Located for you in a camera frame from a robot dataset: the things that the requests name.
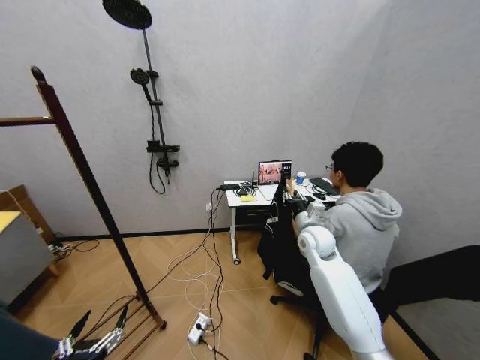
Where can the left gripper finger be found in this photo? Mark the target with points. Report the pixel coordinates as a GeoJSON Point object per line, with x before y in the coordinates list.
{"type": "Point", "coordinates": [77, 328]}
{"type": "Point", "coordinates": [119, 321]}

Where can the white desk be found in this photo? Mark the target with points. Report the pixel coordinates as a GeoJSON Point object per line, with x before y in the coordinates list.
{"type": "Point", "coordinates": [234, 200]}

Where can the dark teal fabric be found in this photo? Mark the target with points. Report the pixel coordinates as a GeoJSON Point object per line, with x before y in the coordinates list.
{"type": "Point", "coordinates": [22, 333]}

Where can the yellow cloth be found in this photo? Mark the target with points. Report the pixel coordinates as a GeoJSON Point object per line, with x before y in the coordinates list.
{"type": "Point", "coordinates": [246, 199]}

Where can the grey cabinet with yellow top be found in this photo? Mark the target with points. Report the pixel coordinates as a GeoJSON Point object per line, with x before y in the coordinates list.
{"type": "Point", "coordinates": [20, 255]}

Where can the black shower mixer valve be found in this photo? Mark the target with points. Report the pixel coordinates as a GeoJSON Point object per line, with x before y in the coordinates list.
{"type": "Point", "coordinates": [163, 149]}

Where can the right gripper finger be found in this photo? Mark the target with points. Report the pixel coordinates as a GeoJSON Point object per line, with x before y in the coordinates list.
{"type": "Point", "coordinates": [288, 196]}
{"type": "Point", "coordinates": [296, 195]}

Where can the person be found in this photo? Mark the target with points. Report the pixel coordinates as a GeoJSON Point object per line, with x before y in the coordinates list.
{"type": "Point", "coordinates": [363, 225]}

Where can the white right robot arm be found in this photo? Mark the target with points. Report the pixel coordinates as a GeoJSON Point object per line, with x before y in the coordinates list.
{"type": "Point", "coordinates": [339, 285]}

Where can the black antenna device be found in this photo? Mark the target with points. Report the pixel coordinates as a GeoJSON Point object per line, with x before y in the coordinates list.
{"type": "Point", "coordinates": [254, 178]}

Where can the dark wooden clothes rack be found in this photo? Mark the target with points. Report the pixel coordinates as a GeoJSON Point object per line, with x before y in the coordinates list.
{"type": "Point", "coordinates": [93, 187]}

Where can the black hand shower head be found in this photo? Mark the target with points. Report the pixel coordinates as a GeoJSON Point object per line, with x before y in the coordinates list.
{"type": "Point", "coordinates": [139, 76]}

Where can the laptop with lit screen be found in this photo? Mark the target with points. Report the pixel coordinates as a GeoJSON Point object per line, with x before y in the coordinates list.
{"type": "Point", "coordinates": [273, 173]}

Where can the black shower riser pole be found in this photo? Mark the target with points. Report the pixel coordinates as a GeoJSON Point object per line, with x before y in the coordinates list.
{"type": "Point", "coordinates": [155, 93]}

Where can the black office chair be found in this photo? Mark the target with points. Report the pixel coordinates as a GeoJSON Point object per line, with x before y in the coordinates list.
{"type": "Point", "coordinates": [300, 300]}

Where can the white wall socket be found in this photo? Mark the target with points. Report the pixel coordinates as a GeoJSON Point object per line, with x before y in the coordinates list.
{"type": "Point", "coordinates": [209, 206]}

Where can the black garment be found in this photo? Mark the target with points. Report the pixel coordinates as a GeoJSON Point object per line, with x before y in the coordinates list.
{"type": "Point", "coordinates": [285, 243]}

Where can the black keyboard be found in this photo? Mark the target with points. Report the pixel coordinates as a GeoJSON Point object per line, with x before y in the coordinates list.
{"type": "Point", "coordinates": [324, 186]}

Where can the small white power strip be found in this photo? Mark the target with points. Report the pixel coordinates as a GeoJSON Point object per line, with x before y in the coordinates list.
{"type": "Point", "coordinates": [60, 246]}

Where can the black drawer unit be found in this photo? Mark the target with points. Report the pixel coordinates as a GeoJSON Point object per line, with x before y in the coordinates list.
{"type": "Point", "coordinates": [257, 217]}

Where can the black flat surface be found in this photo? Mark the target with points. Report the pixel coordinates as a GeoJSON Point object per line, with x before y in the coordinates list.
{"type": "Point", "coordinates": [435, 277]}

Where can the black round rain shower head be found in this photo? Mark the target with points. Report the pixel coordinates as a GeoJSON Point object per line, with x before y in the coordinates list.
{"type": "Point", "coordinates": [127, 13]}

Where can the black hub box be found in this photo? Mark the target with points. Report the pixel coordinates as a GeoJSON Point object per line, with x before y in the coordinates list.
{"type": "Point", "coordinates": [229, 186]}

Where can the blue and white cup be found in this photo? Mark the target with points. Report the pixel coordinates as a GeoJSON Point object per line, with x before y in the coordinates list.
{"type": "Point", "coordinates": [300, 178]}

